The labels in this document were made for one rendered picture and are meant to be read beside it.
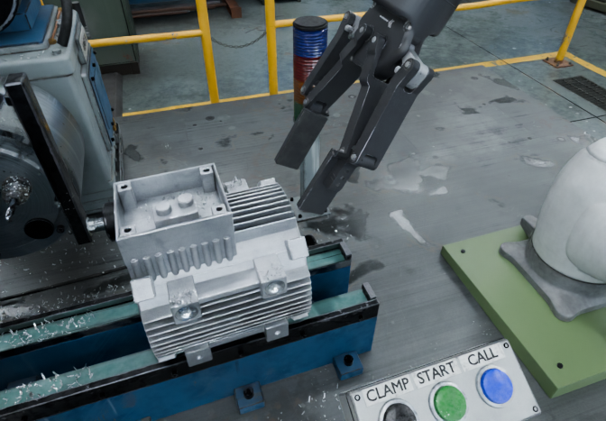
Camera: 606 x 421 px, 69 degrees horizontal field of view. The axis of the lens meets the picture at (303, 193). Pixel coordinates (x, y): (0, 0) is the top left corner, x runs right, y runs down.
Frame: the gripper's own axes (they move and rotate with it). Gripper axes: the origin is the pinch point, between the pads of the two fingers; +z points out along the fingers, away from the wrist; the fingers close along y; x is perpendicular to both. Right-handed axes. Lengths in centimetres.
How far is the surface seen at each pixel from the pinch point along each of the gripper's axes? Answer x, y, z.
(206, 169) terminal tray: -6.0, -10.0, 9.4
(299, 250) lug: 4.4, 1.0, 10.5
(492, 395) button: 14.8, 22.4, 5.9
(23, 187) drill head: -23.7, -24.4, 28.4
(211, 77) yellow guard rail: 60, -228, 71
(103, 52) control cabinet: 6, -312, 112
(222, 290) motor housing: -3.1, 2.5, 16.9
